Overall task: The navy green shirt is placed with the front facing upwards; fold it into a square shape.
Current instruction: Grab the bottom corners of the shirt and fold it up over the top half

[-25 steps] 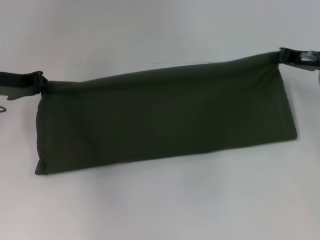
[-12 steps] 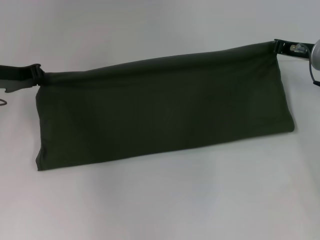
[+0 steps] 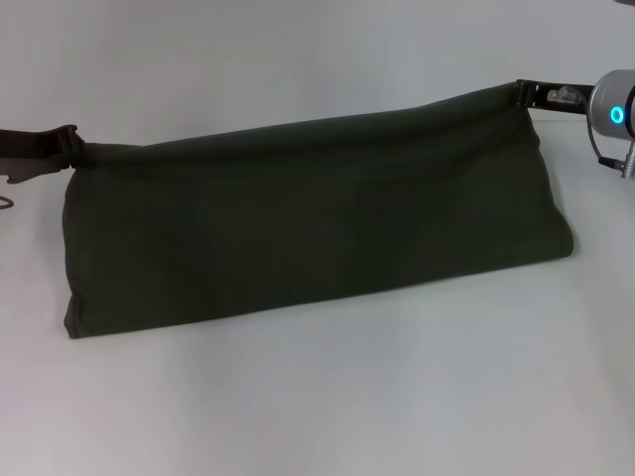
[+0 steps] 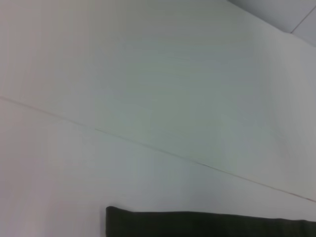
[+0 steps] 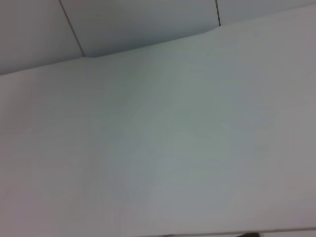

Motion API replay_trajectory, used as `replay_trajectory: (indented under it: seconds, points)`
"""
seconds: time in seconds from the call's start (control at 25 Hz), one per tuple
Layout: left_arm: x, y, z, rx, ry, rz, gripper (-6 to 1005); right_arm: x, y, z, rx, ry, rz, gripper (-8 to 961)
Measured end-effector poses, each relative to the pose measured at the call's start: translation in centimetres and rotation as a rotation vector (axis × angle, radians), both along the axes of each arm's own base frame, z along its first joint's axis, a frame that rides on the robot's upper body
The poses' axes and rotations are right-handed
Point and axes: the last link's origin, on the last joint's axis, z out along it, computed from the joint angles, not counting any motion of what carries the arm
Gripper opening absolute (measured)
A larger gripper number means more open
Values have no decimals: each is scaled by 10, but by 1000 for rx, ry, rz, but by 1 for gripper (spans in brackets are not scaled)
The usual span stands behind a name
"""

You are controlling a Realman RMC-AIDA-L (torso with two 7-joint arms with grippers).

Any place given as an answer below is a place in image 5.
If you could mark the dark green FREE! t-shirt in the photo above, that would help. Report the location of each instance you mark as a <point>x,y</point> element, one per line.
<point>251,235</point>

